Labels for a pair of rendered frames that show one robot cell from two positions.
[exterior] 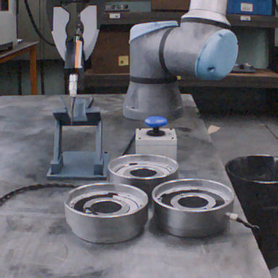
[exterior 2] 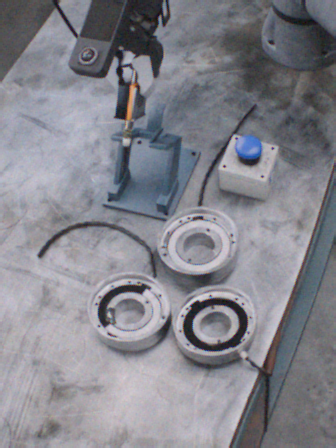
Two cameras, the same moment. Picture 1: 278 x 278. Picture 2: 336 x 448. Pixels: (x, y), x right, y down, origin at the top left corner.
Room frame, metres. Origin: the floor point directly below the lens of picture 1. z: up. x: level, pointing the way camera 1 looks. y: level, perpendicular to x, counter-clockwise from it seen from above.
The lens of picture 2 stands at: (0.08, -0.27, 1.73)
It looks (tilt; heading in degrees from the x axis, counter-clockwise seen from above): 53 degrees down; 31
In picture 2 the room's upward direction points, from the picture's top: 9 degrees counter-clockwise
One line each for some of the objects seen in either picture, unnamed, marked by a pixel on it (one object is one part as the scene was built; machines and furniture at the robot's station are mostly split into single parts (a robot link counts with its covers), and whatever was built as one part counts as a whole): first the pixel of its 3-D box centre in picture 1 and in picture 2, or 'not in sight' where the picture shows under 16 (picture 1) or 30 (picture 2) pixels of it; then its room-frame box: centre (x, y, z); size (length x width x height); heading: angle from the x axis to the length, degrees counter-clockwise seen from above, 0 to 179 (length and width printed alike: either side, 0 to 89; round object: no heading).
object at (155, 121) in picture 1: (156, 131); (249, 154); (0.79, 0.01, 0.85); 0.04 x 0.04 x 0.05
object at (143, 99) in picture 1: (153, 93); (305, 19); (1.13, 0.02, 0.85); 0.15 x 0.15 x 0.10
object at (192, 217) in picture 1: (192, 207); (216, 327); (0.54, -0.04, 0.82); 0.10 x 0.10 x 0.04
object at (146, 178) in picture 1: (142, 177); (199, 248); (0.64, 0.02, 0.82); 0.10 x 0.10 x 0.04
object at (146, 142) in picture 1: (156, 144); (251, 163); (0.80, 0.01, 0.82); 0.08 x 0.07 x 0.05; 2
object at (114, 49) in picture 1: (113, 51); not in sight; (4.21, 0.43, 0.64); 0.49 x 0.40 x 0.37; 97
